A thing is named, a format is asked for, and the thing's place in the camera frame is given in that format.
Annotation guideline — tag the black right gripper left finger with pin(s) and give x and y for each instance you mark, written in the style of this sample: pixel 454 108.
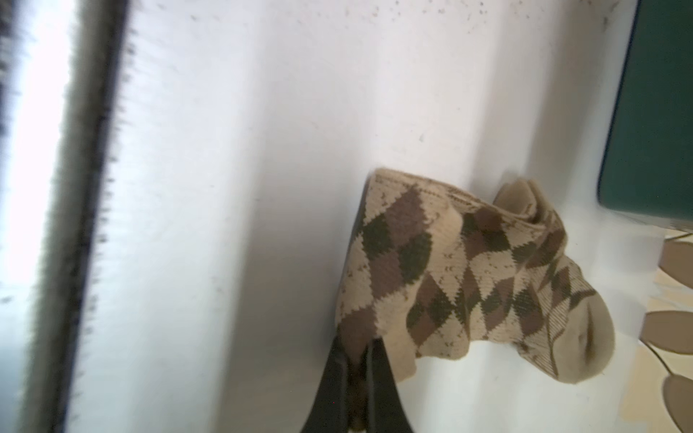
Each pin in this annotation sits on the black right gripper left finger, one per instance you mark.
pixel 342 401

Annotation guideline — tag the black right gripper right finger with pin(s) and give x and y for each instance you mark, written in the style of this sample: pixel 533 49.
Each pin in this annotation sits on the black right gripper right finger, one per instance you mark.
pixel 385 413

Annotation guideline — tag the brown argyle sock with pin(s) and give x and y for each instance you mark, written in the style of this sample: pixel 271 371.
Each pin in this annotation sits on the brown argyle sock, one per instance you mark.
pixel 432 269

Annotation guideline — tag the green divided organizer tray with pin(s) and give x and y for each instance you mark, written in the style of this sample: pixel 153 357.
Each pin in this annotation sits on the green divided organizer tray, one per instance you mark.
pixel 647 165

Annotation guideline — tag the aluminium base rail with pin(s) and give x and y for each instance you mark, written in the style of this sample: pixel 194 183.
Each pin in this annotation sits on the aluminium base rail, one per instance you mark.
pixel 59 62

